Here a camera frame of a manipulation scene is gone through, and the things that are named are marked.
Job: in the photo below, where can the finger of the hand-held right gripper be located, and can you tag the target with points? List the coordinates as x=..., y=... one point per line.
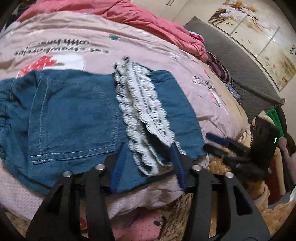
x=216, y=150
x=218, y=139

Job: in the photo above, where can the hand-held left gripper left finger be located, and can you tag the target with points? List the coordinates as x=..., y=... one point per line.
x=118, y=169

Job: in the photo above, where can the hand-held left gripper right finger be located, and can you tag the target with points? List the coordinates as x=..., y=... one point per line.
x=178, y=166

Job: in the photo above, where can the blue denim pants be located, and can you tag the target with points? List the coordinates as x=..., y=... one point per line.
x=69, y=111

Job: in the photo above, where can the green cloth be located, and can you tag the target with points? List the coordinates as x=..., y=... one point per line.
x=275, y=118

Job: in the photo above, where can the pile of folded clothes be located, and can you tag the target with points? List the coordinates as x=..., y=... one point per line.
x=281, y=171

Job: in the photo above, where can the pink dotted garment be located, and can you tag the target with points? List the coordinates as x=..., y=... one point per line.
x=141, y=226

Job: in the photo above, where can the striped dark cloth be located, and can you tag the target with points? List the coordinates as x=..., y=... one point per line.
x=218, y=68

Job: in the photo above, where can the beige fluffy blanket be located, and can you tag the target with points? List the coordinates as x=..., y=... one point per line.
x=272, y=213

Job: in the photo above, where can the grey padded headboard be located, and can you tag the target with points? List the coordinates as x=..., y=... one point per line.
x=231, y=60

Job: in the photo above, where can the pink strawberry printed blanket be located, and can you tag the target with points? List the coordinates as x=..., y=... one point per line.
x=92, y=34

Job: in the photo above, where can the red comforter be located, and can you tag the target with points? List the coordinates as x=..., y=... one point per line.
x=129, y=14

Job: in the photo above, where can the tree wall painting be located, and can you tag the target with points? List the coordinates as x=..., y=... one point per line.
x=259, y=27

